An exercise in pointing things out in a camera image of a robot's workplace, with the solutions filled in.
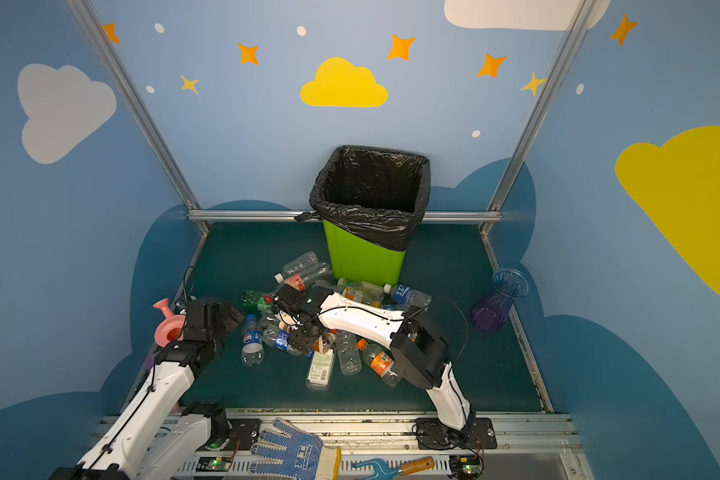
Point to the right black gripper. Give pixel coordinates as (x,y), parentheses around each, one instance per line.
(294,324)

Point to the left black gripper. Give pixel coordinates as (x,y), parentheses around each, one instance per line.
(217,315)

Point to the brown label drink bottle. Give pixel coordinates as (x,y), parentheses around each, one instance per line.
(324,343)

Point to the small pepsi bottle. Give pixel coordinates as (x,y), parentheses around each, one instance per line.
(252,350)

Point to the square bottle white label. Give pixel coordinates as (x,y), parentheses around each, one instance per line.
(320,370)

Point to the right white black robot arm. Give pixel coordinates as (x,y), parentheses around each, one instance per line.
(411,337)

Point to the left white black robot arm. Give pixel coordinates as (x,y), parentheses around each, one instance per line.
(127,450)

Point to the green plastic trash bin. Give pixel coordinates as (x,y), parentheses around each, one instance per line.
(354,258)

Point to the black bin liner bag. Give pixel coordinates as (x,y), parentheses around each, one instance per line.
(376,179)

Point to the crushed green bottle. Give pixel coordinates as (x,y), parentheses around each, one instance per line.
(255,302)

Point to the pink toy watering can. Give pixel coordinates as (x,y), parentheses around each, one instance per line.
(171,328)

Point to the clear bottle white cap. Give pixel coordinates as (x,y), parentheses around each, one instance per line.
(297,266)

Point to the crushed orange label bottle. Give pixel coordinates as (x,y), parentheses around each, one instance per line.
(362,292)

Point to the orange fanta bottle lower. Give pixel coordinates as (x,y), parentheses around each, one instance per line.
(380,362)

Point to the blue label water bottle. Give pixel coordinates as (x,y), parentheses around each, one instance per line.
(405,298)

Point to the blue dotted work glove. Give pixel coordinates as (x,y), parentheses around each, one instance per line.
(288,452)

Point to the purple ribbed plastic vase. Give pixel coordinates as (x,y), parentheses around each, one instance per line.
(492,311)

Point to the aluminium frame back rail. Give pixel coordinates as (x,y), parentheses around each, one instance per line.
(229,216)

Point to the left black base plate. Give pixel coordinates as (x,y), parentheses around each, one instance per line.
(242,434)

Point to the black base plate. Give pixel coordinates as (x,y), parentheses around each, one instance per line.
(242,434)
(431,434)

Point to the teal fork wooden handle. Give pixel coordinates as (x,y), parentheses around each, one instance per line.
(382,471)

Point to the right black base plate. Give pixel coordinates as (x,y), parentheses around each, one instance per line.
(431,434)

